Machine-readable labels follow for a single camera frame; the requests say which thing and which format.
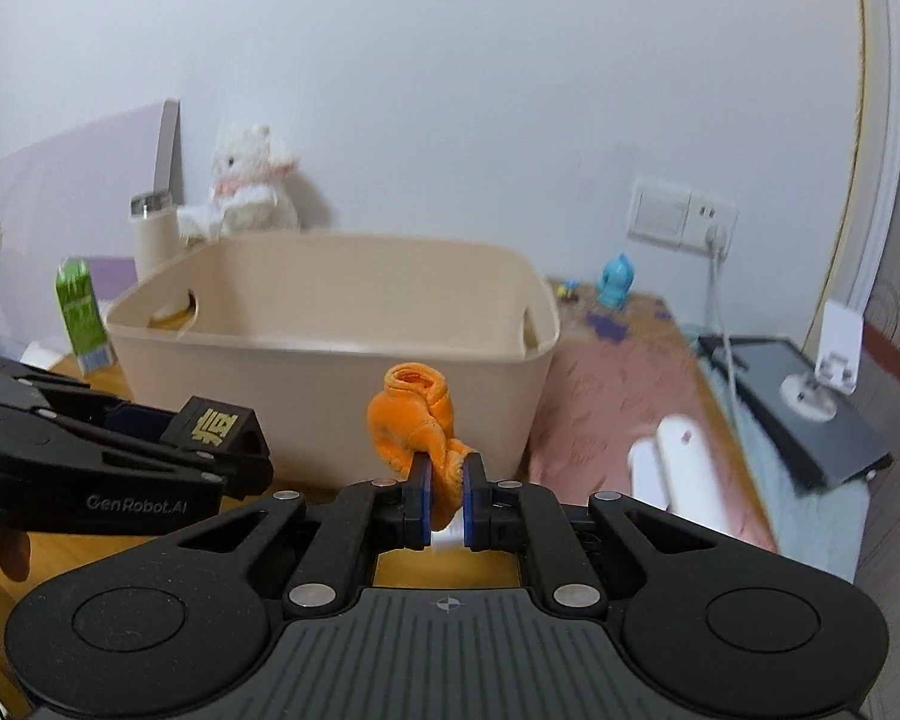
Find white wall switch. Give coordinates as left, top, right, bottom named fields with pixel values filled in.
left=628, top=175, right=693, bottom=245

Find grey board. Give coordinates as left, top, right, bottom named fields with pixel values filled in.
left=152, top=97, right=183, bottom=196

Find white plush toy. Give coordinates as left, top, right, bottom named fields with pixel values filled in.
left=175, top=124, right=303, bottom=242

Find lavender headboard panel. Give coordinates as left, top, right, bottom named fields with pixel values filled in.
left=0, top=99, right=168, bottom=350

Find blue toy figure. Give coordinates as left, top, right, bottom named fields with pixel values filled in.
left=596, top=253, right=635, bottom=311

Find white bracket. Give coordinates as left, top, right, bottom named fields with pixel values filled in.
left=815, top=301, right=866, bottom=395

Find white plug with cable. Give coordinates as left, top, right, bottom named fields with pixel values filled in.
left=703, top=223, right=747, bottom=428

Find dark grey flat device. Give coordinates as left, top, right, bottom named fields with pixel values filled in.
left=699, top=334, right=895, bottom=494

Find white cylinder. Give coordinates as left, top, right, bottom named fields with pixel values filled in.
left=627, top=412, right=737, bottom=535

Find white wall outlet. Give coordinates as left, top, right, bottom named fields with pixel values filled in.
left=682, top=191, right=740, bottom=250

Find person's left hand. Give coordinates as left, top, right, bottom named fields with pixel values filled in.
left=0, top=526, right=32, bottom=610

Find orange cloth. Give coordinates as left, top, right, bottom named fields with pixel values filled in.
left=366, top=362, right=475, bottom=535

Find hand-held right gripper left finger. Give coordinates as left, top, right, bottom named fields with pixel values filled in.
left=172, top=454, right=434, bottom=622

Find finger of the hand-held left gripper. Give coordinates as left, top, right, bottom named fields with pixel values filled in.
left=0, top=349, right=175, bottom=442
left=0, top=403, right=230, bottom=497

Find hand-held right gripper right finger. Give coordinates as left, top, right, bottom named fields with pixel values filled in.
left=461, top=454, right=721, bottom=622

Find white door frame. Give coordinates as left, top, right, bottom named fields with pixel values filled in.
left=801, top=0, right=900, bottom=361

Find pink mat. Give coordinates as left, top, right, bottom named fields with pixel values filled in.
left=526, top=298, right=781, bottom=550

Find white round base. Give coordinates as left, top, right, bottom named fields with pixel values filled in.
left=781, top=371, right=842, bottom=419

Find green carton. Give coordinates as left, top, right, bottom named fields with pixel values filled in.
left=54, top=256, right=116, bottom=377

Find purple scraps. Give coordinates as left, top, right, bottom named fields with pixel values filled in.
left=585, top=311, right=628, bottom=343

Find beige plastic basket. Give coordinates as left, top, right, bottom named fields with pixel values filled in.
left=105, top=231, right=561, bottom=490

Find beige tumbler with metal lid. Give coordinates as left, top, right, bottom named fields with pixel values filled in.
left=128, top=191, right=198, bottom=317

